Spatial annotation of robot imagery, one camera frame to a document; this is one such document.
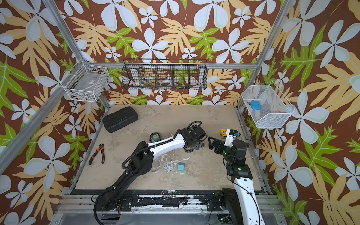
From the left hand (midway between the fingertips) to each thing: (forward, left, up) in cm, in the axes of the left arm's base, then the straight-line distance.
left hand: (195, 142), depth 93 cm
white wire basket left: (+25, +70, +30) cm, 80 cm away
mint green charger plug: (+5, +28, -2) cm, 28 cm away
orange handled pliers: (-3, +65, -5) cm, 65 cm away
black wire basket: (+39, +22, +27) cm, 52 cm away
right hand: (-6, -8, +15) cm, 18 cm away
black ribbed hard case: (+19, +56, +1) cm, 60 cm away
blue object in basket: (+13, -36, +22) cm, 44 cm away
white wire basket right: (+13, -43, +23) cm, 50 cm away
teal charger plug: (-15, +10, -3) cm, 19 cm away
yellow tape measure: (+12, -21, -3) cm, 24 cm away
